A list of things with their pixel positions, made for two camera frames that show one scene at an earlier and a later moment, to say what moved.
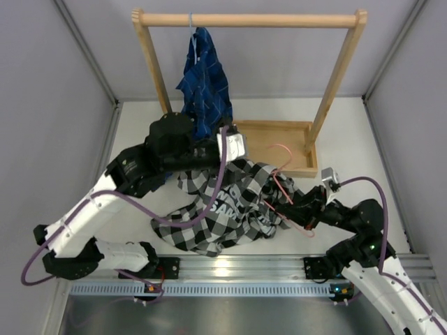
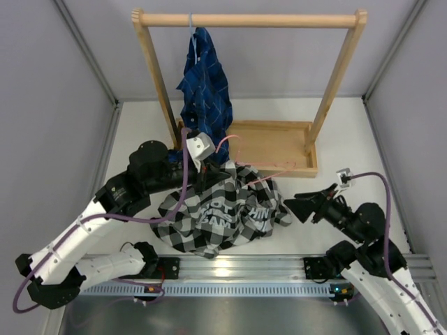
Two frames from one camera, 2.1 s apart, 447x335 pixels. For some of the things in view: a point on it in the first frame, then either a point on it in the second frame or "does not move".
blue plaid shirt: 207,101 does not move
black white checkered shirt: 245,209 does not move
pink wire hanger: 306,234 -> 250,164
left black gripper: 214,140 -> 210,175
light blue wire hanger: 194,39 does not move
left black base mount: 161,268 does not move
